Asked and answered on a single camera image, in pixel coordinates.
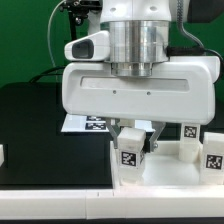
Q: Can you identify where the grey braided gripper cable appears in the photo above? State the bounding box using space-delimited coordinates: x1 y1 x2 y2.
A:
166 0 224 81

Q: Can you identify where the white fence bar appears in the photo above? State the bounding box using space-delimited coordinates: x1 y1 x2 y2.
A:
0 186 224 220
0 144 4 166

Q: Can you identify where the black cable bundle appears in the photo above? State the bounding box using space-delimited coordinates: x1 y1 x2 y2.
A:
29 65 66 84

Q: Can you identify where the white marker tag sheet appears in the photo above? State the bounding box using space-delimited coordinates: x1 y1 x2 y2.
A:
61 114 154 133

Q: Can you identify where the white front fence bar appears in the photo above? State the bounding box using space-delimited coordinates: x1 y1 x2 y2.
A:
0 186 224 220

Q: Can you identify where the white thin cable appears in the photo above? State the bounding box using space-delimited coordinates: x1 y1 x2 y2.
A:
47 0 68 84

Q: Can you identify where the white left fence bar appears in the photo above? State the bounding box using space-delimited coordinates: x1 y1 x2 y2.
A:
0 144 4 166

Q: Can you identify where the white square table top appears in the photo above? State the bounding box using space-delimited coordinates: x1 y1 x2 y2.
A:
110 141 222 188

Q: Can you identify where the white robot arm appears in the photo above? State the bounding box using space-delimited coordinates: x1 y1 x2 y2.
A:
62 0 224 136

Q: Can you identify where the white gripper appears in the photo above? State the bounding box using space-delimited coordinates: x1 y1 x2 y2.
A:
62 56 220 153

